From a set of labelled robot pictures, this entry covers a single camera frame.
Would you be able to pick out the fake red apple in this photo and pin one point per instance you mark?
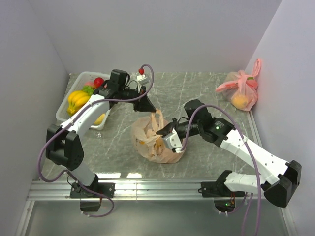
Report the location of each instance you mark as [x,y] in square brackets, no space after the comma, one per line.
[98,82]

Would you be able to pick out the fake yellow banana bunch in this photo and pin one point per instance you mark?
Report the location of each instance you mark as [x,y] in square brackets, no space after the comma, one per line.
[76,101]

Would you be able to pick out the fake green grape bunch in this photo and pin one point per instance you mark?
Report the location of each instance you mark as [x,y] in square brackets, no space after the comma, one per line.
[88,89]

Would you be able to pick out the pink tied fruit bag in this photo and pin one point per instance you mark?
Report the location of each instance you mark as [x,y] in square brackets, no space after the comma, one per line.
[240,88]

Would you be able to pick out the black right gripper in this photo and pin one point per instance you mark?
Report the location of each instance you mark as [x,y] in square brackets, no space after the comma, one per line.
[167,129]

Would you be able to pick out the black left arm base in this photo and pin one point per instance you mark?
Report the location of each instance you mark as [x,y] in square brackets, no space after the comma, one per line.
[92,197]

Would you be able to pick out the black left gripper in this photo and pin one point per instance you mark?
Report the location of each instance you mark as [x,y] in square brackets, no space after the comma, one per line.
[144,105]

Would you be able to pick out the white plastic fruit basket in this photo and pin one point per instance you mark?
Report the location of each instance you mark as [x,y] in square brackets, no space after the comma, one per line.
[93,109]

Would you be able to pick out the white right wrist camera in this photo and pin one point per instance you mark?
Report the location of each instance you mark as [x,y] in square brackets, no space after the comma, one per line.
[173,142]

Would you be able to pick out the aluminium table edge rail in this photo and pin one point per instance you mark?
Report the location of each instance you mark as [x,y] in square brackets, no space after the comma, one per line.
[140,207]

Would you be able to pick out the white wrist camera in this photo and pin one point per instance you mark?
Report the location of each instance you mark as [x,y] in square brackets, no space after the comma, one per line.
[143,79]
[173,142]

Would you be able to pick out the translucent orange plastic bag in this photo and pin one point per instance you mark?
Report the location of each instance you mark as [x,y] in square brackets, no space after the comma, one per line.
[149,144]

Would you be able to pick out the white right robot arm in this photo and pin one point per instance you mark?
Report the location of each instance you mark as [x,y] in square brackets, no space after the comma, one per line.
[276,179]

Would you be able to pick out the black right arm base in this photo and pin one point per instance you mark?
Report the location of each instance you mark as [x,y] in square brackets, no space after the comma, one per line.
[225,201]

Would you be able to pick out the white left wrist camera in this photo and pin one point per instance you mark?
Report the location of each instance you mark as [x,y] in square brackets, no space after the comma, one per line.
[143,79]

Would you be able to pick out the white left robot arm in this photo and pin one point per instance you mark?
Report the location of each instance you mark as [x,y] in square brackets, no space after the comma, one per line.
[63,143]

